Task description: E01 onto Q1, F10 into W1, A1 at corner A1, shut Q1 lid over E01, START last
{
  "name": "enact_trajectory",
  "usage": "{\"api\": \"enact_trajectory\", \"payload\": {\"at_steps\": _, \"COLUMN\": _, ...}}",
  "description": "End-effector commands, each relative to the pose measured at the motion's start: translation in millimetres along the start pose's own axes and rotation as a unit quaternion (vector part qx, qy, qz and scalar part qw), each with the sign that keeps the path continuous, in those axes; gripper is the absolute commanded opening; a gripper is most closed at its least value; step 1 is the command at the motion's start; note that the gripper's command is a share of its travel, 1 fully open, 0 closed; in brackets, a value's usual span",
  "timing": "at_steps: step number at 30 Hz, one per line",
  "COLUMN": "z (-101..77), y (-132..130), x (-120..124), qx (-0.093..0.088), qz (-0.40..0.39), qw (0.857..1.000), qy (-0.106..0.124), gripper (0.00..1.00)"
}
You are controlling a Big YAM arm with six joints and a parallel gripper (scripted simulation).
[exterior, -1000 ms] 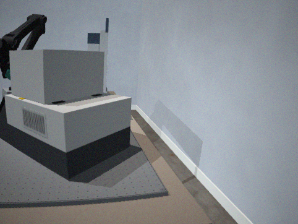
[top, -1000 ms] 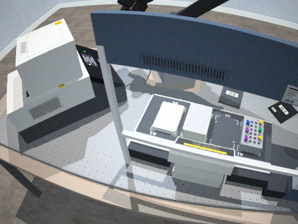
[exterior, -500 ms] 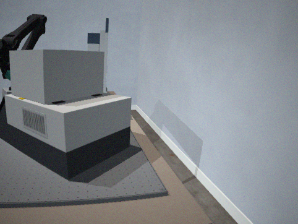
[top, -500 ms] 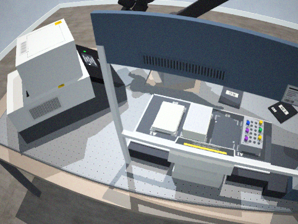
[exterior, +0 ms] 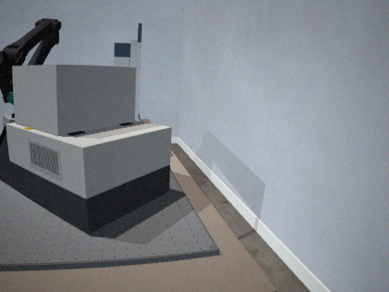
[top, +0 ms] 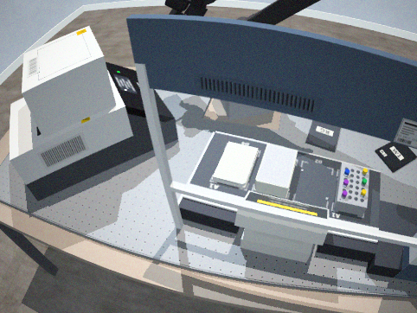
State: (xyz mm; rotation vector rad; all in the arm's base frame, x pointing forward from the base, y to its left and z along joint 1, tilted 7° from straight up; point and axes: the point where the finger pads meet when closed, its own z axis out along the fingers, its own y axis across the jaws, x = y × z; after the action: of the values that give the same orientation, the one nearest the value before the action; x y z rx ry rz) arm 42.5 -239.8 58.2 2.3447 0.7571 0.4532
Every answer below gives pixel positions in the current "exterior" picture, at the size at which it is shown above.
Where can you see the white benchtop lab instrument with lid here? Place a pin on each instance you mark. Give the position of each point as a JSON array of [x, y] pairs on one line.
[[75, 147]]

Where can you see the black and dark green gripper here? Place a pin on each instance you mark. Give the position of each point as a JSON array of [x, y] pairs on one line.
[[8, 95]]

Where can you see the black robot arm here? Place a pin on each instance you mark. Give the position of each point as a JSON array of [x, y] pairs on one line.
[[46, 32]]

